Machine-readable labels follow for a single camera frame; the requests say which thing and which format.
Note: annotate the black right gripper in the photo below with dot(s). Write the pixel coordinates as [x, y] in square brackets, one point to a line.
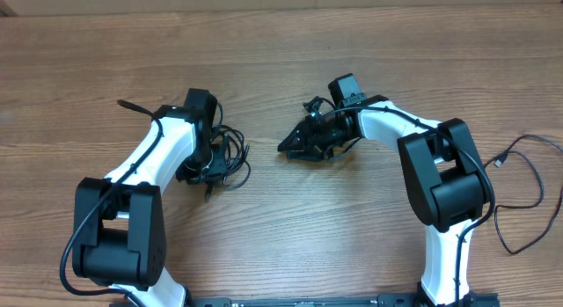
[310, 137]

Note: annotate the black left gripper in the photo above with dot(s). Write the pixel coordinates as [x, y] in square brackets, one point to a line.
[218, 166]

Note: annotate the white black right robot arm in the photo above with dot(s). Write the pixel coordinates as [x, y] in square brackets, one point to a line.
[445, 180]

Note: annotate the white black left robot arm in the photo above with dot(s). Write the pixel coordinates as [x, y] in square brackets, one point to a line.
[118, 240]

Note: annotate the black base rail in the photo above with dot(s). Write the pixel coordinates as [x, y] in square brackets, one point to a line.
[382, 300]

